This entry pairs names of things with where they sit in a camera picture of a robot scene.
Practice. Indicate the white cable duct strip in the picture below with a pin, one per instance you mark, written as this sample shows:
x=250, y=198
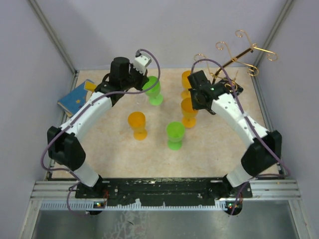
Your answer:
x=87, y=205

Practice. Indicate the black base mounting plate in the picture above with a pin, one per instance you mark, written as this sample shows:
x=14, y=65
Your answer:
x=194, y=191

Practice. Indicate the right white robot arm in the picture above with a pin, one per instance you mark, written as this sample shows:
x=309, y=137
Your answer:
x=263, y=148

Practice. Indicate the green goblet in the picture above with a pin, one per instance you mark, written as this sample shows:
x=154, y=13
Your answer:
x=175, y=133
x=154, y=95

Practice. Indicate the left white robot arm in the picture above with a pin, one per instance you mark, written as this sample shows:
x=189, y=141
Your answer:
x=64, y=145

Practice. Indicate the orange goblet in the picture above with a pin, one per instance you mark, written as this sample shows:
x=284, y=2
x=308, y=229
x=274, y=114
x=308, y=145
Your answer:
x=185, y=84
x=137, y=122
x=189, y=114

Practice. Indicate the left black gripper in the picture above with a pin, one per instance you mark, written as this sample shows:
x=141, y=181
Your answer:
x=144, y=79

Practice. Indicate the clear wine glass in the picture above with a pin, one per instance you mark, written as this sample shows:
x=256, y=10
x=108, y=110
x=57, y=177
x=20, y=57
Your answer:
x=141, y=100

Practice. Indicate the aluminium frame rail front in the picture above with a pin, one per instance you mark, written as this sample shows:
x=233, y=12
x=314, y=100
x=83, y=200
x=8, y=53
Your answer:
x=275, y=189

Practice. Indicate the blue yellow box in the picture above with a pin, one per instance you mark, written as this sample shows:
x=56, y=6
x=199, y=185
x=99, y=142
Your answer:
x=77, y=98

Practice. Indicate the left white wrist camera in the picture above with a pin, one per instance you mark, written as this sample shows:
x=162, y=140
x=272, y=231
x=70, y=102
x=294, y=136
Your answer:
x=141, y=63

